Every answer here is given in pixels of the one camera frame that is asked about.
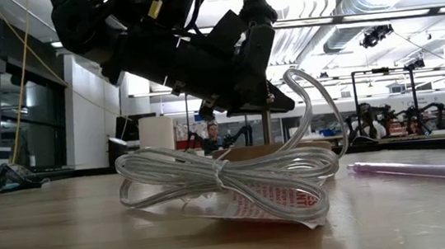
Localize wooden base metal pole lamp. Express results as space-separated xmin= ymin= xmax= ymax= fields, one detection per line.
xmin=196 ymin=0 xmax=335 ymax=171

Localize black monitor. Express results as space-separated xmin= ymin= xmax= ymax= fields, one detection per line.
xmin=112 ymin=111 xmax=159 ymax=144

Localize yellow cable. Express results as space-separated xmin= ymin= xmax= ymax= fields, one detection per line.
xmin=0 ymin=0 xmax=136 ymax=167

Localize white cylinder container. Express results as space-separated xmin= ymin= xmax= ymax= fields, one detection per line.
xmin=137 ymin=113 xmax=178 ymax=154

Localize person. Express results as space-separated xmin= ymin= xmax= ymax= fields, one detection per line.
xmin=201 ymin=119 xmax=227 ymax=154

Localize black ceiling camera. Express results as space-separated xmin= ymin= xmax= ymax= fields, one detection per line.
xmin=358 ymin=22 xmax=397 ymax=50

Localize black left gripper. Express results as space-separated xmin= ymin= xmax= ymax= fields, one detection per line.
xmin=96 ymin=2 xmax=297 ymax=131

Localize black eyeglasses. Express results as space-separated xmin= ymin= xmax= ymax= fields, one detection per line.
xmin=0 ymin=157 xmax=53 ymax=195

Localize black background station frame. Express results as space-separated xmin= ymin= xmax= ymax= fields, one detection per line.
xmin=349 ymin=62 xmax=424 ymax=143

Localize clear lamp power cord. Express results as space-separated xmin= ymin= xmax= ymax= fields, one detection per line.
xmin=106 ymin=62 xmax=359 ymax=249

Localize long ceiling light strip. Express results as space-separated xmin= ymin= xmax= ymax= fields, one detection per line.
xmin=50 ymin=0 xmax=445 ymax=56

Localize black bin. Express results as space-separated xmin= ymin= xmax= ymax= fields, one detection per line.
xmin=106 ymin=134 xmax=132 ymax=167

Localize clear purple pen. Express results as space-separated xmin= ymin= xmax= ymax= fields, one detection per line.
xmin=346 ymin=152 xmax=445 ymax=195

